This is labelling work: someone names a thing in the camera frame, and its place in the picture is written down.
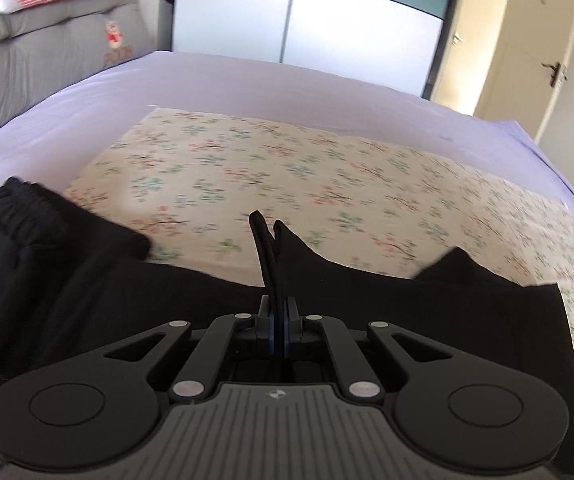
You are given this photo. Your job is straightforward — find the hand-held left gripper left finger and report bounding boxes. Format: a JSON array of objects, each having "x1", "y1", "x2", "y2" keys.
[{"x1": 103, "y1": 296, "x2": 275, "y2": 404}]

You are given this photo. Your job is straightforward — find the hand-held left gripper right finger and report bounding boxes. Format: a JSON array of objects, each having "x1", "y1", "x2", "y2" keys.
[{"x1": 283, "y1": 296, "x2": 456, "y2": 404}]

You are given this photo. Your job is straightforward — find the black elastic-waist pants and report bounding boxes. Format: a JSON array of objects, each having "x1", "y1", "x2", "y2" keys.
[{"x1": 0, "y1": 176, "x2": 154, "y2": 461}]

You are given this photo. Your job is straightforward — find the floral blanket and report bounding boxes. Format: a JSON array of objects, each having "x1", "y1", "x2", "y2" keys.
[{"x1": 62, "y1": 105, "x2": 574, "y2": 466}]

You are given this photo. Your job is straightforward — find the lilac bed sheet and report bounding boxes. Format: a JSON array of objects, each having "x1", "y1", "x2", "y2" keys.
[{"x1": 0, "y1": 50, "x2": 574, "y2": 241}]

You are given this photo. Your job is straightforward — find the white door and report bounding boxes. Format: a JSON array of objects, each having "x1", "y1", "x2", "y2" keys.
[{"x1": 429, "y1": 0, "x2": 484, "y2": 113}]

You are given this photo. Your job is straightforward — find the white and teal wardrobe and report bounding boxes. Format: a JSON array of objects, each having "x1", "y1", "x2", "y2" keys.
[{"x1": 164, "y1": 0, "x2": 460, "y2": 98}]

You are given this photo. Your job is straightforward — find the grey padded headboard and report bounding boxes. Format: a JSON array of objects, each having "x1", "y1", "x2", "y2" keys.
[{"x1": 0, "y1": 0, "x2": 153, "y2": 151}]

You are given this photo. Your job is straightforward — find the cream door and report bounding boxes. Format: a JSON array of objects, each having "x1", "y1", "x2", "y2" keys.
[{"x1": 472, "y1": 0, "x2": 574, "y2": 147}]

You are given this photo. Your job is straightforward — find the black door handle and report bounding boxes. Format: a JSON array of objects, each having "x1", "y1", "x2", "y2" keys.
[{"x1": 541, "y1": 61, "x2": 569, "y2": 89}]

